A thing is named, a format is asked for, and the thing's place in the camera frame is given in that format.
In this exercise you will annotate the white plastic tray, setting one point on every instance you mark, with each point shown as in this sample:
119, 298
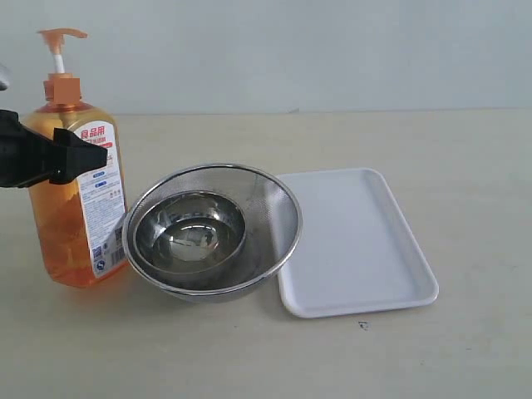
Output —
356, 253

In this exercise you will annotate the steel mesh strainer basket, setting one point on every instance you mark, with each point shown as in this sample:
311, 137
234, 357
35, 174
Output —
274, 227

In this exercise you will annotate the small stainless steel bowl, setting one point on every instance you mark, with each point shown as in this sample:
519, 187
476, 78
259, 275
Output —
191, 233

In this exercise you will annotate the orange pump soap bottle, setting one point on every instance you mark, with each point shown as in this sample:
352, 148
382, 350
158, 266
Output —
79, 223

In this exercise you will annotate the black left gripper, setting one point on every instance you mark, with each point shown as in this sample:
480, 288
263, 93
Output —
28, 158

